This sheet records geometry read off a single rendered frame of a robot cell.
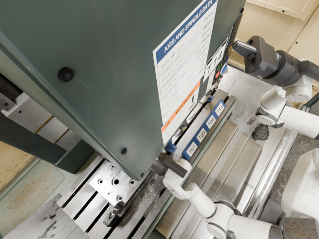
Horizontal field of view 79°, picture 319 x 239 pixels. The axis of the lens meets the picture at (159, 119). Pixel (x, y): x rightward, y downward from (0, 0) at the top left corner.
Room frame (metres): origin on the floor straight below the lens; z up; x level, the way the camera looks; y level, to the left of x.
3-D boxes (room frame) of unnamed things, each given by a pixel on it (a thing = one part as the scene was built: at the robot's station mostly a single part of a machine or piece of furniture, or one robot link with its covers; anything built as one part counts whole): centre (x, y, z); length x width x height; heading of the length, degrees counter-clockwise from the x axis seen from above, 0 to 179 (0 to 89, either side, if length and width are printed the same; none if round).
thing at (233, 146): (0.18, -0.29, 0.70); 0.90 x 0.30 x 0.16; 135
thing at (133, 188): (0.26, 0.25, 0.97); 0.29 x 0.23 x 0.05; 135
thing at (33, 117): (0.64, 0.45, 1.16); 0.48 x 0.05 x 0.51; 135
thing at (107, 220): (0.07, 0.30, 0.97); 0.13 x 0.03 x 0.15; 135
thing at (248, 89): (0.78, -0.33, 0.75); 0.89 x 0.70 x 0.26; 45
